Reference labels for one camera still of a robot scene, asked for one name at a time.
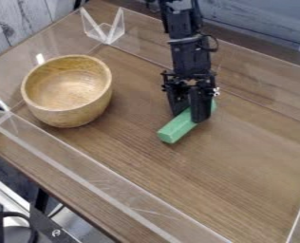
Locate brown wooden bowl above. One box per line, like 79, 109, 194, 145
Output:
21, 54, 113, 128

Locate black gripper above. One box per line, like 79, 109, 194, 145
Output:
162, 35, 220, 123

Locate green rectangular block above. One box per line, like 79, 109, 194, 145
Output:
157, 98, 218, 145

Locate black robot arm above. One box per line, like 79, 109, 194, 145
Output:
160, 0, 218, 123

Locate clear acrylic wall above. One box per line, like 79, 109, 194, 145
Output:
0, 99, 232, 243
87, 8, 300, 121

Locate black metal table leg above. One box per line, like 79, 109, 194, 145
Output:
35, 189, 50, 213

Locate grey metal bracket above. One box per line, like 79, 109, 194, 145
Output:
30, 207, 82, 243

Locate clear acrylic front wall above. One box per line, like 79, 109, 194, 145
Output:
0, 99, 232, 243

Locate clear acrylic rear wall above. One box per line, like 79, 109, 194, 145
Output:
87, 8, 300, 121

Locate clear acrylic corner bracket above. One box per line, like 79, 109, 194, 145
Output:
79, 8, 126, 45

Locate black cable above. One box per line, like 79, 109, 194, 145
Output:
2, 211, 38, 243

